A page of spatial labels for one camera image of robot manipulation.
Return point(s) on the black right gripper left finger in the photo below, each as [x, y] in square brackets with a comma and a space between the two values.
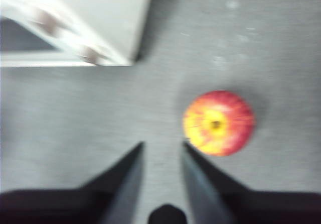
[107, 204]

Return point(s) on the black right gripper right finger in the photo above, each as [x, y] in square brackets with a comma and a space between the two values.
[225, 206]

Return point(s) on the red yellow apple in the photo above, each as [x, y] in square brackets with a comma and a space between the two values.
[218, 123]

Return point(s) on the beige timer oven knob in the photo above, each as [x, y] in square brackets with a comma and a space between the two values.
[91, 53]

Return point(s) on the white Toshiba toaster oven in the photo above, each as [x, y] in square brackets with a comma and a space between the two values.
[107, 13]

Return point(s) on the beige temperature oven knob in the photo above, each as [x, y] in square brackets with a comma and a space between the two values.
[43, 20]

